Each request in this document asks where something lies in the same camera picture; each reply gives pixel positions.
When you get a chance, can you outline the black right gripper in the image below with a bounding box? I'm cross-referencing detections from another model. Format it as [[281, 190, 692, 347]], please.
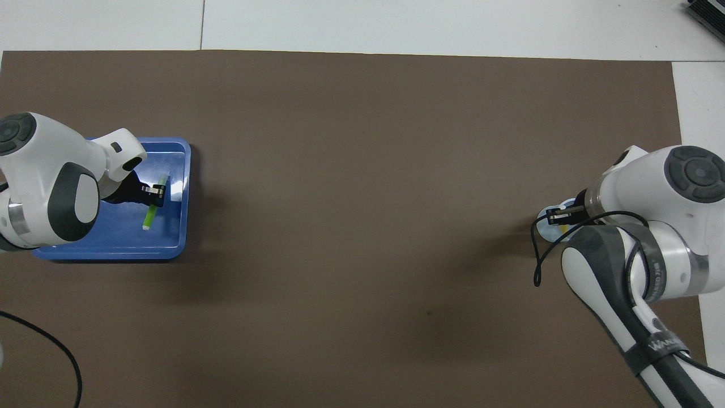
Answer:
[[545, 189, 590, 226]]

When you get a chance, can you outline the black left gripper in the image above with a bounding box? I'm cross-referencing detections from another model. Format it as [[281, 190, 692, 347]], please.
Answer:
[[105, 170, 170, 207]]

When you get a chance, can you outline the green pen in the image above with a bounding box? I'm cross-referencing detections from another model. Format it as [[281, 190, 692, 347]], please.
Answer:
[[142, 175, 169, 231]]

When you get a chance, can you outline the blue plastic tray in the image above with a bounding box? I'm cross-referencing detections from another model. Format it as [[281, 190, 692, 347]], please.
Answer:
[[31, 137, 192, 261]]

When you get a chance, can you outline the clear plastic cup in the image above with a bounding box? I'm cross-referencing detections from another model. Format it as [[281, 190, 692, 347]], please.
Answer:
[[536, 198, 584, 242]]

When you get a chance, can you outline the brown table mat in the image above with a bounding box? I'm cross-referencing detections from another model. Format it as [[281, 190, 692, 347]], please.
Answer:
[[0, 50, 713, 408]]

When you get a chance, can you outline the grey vented device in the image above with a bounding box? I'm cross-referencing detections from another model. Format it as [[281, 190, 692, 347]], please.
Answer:
[[683, 0, 725, 43]]

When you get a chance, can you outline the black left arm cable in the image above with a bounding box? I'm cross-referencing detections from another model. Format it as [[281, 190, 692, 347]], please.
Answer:
[[0, 311, 83, 408]]

